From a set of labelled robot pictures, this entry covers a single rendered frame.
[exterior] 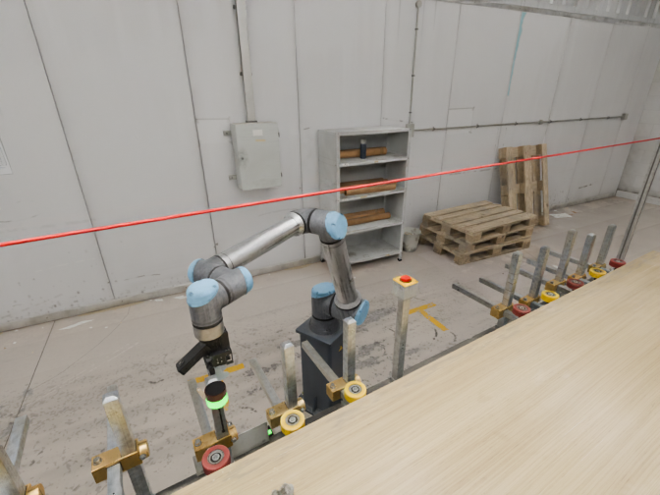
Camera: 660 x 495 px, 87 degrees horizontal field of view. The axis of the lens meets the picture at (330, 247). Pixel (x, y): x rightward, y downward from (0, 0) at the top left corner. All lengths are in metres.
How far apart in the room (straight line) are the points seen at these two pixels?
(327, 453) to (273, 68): 3.25
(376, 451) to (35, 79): 3.35
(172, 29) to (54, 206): 1.76
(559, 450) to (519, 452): 0.12
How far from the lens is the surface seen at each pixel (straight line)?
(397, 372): 1.63
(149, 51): 3.56
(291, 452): 1.22
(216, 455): 1.24
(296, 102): 3.79
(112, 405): 1.14
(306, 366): 2.29
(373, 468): 1.19
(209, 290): 1.06
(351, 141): 4.07
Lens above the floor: 1.88
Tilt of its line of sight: 24 degrees down
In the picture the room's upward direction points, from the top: 1 degrees counter-clockwise
